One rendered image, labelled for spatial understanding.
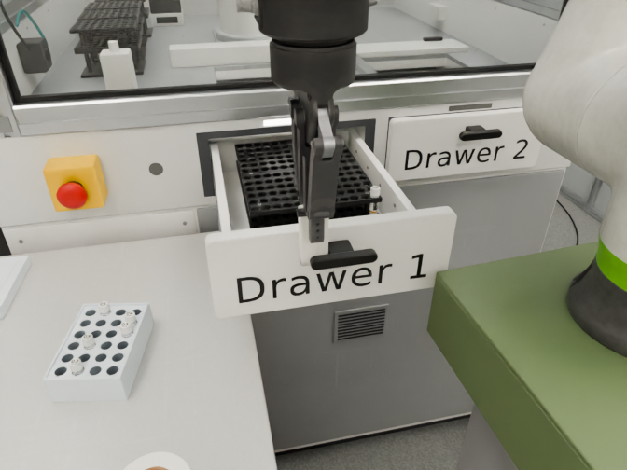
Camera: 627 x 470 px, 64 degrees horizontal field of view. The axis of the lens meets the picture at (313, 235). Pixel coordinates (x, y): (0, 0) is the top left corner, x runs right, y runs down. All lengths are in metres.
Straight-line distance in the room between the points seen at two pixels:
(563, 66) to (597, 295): 0.24
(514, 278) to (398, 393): 0.74
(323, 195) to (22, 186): 0.55
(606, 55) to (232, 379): 0.52
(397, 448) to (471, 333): 0.94
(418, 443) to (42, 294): 1.05
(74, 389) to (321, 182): 0.36
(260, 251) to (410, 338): 0.69
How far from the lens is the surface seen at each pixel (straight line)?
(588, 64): 0.60
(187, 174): 0.85
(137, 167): 0.84
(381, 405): 1.34
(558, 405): 0.52
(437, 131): 0.89
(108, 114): 0.82
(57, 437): 0.63
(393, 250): 0.60
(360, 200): 0.67
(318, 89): 0.43
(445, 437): 1.54
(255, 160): 0.78
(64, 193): 0.80
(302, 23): 0.41
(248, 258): 0.56
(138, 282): 0.79
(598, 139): 0.55
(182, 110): 0.81
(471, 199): 1.02
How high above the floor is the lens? 1.23
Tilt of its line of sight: 33 degrees down
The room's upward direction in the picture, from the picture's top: straight up
